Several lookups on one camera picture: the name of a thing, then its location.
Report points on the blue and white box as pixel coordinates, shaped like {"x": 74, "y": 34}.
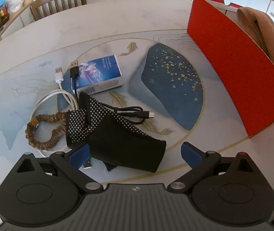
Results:
{"x": 98, "y": 72}

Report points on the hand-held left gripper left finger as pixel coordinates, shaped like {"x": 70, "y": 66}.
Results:
{"x": 79, "y": 155}

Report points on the clear plastic bag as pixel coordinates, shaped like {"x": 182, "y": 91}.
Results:
{"x": 19, "y": 3}

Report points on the red and white cardboard box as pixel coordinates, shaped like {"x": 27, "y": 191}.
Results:
{"x": 235, "y": 65}

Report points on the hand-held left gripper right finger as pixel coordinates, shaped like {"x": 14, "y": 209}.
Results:
{"x": 191, "y": 152}

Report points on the white sideboard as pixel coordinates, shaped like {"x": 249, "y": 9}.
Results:
{"x": 14, "y": 24}

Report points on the brown scrunchie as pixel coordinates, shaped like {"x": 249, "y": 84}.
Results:
{"x": 46, "y": 118}

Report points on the black dotted glove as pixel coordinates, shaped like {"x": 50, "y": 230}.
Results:
{"x": 117, "y": 137}

